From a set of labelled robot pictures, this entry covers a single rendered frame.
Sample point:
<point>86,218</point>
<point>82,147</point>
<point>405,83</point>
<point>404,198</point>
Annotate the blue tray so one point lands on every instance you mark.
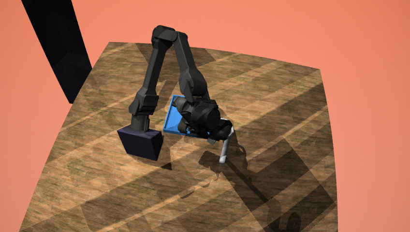
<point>172,120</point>

